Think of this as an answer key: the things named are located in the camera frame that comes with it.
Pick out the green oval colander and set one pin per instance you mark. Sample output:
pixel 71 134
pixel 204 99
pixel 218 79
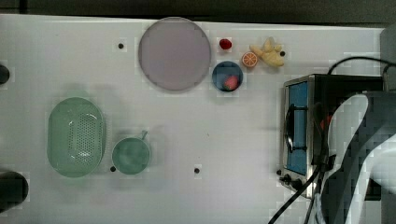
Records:
pixel 76 137

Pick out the green cup with handle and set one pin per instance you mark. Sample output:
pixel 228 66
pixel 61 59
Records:
pixel 131 155

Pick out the orange slice toy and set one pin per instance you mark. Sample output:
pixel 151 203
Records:
pixel 249 59

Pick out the red toy strawberry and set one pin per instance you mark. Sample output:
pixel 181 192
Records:
pixel 230 83

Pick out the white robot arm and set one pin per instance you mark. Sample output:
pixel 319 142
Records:
pixel 361 138

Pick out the silver toaster oven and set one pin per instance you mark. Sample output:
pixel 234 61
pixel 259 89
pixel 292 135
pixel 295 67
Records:
pixel 308 105

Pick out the small red toy fruit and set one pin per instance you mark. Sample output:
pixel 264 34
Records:
pixel 225 43

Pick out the small blue bowl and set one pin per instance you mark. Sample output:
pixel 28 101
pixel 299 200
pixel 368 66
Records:
pixel 223 70

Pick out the round grey plate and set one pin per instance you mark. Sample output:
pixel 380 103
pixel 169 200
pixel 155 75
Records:
pixel 174 54

